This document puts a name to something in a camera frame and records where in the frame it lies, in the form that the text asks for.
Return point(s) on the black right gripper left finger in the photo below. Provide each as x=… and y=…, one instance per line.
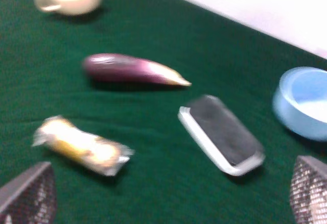
x=30, y=197

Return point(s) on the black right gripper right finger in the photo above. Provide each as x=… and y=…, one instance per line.
x=308, y=190

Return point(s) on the light blue bowl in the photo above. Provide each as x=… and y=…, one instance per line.
x=299, y=102

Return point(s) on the green felt table cloth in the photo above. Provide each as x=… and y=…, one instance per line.
x=169, y=179

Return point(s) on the purple eggplant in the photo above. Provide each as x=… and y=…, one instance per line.
x=112, y=67

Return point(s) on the snack bar wrapper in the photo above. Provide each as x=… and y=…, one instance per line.
x=101, y=155

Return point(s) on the black white board eraser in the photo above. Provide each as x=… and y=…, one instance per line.
x=221, y=135

